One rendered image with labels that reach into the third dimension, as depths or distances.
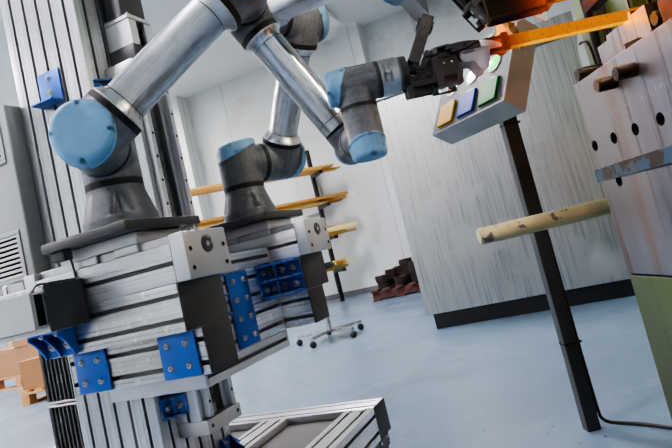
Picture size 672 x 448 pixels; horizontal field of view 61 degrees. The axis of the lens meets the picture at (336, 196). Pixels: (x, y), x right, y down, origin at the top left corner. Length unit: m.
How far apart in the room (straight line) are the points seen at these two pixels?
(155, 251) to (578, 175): 3.06
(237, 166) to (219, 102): 7.95
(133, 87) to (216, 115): 8.44
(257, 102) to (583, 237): 6.35
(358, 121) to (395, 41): 7.28
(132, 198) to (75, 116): 0.21
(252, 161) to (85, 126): 0.65
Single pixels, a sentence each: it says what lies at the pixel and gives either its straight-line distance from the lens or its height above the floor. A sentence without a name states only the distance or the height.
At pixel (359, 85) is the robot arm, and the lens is 1.14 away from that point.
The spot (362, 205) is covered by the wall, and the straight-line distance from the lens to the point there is 8.27.
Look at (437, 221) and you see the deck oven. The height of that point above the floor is 0.71.
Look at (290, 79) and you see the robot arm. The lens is 1.26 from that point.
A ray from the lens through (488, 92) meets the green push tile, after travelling 1.68.
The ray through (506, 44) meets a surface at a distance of 1.23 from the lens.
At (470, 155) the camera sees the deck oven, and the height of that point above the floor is 1.08.
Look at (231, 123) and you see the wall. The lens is 9.37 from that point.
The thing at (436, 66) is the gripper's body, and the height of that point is 0.98.
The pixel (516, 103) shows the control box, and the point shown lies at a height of 0.95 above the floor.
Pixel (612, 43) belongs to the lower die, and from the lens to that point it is 1.41.
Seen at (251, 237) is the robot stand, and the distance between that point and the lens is 1.58.
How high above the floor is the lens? 0.67
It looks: 6 degrees up
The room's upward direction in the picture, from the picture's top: 14 degrees counter-clockwise
